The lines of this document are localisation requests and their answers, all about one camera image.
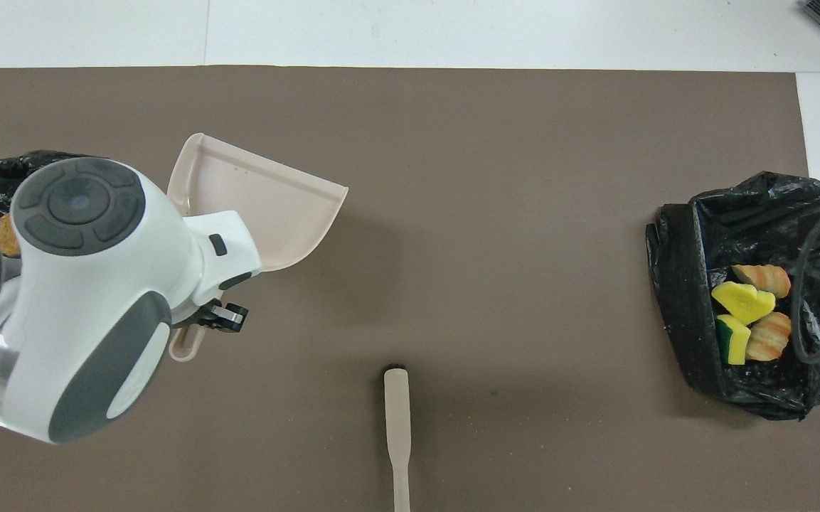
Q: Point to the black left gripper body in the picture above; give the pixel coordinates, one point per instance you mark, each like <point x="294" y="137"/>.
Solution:
<point x="203" y="316"/>

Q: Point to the beige plastic dustpan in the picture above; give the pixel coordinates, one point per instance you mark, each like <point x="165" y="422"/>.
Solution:
<point x="267" y="199"/>

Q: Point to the beige brush black bristles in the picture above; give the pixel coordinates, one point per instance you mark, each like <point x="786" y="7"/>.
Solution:
<point x="397" y="427"/>

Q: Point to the brown toy bread roll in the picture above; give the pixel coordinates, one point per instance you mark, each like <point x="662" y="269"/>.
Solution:
<point x="7" y="238"/>

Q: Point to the green and yellow sponge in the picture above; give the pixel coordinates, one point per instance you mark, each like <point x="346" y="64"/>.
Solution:
<point x="734" y="343"/>

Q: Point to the yellow sponge chunk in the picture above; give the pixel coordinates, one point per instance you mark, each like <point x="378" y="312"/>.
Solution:
<point x="742" y="301"/>

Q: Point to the striped toy croissant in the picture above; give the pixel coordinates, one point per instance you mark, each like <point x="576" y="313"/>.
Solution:
<point x="764" y="279"/>
<point x="771" y="337"/>

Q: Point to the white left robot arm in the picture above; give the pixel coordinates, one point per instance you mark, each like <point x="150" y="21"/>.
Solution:
<point x="97" y="299"/>

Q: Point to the brown table mat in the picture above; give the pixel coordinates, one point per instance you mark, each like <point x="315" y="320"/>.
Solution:
<point x="488" y="178"/>

